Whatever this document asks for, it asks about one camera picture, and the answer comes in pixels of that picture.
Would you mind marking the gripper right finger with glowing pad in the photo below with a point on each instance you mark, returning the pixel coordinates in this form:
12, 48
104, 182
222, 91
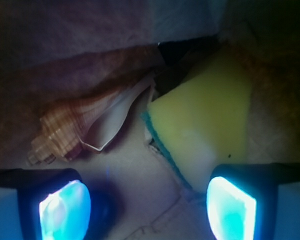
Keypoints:
254, 201

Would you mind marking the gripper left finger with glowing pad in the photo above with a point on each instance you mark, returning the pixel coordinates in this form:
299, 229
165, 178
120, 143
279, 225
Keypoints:
43, 204

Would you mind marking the yellow and green sponge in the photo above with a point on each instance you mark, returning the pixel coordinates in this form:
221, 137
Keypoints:
203, 122

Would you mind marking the orange striped conch shell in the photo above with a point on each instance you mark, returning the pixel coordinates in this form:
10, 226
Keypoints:
88, 123

